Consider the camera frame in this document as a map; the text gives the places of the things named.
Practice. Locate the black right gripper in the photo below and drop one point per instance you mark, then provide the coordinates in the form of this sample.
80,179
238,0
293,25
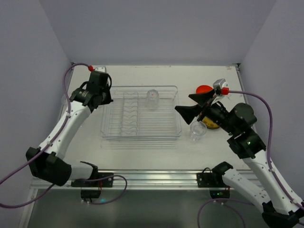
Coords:
205,107

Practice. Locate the clear plastic dish tray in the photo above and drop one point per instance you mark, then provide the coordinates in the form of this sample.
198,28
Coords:
164,123

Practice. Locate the clear glass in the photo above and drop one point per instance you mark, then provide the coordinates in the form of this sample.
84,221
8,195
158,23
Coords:
63,100
152,99
197,130

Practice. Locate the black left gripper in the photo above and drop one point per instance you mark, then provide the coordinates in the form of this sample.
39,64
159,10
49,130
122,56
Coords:
104,99

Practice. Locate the brown patterned plate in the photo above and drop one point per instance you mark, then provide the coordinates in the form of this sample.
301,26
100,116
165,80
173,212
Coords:
210,124

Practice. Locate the aluminium mounting rail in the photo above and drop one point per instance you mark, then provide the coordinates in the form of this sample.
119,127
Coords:
149,180

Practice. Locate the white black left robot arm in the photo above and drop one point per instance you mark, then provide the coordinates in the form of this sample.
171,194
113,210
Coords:
46,162

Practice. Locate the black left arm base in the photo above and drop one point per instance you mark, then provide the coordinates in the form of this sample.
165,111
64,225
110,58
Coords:
91,190

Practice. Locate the orange plastic bowl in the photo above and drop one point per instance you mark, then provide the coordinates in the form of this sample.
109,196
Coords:
203,89

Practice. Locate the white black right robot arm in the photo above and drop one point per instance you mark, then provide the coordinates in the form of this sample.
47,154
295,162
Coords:
279,205

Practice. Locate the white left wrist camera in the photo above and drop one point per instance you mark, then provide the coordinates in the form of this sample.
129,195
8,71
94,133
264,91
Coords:
101,69

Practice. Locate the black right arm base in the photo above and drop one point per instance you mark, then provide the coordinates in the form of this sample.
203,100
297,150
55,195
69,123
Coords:
211,180

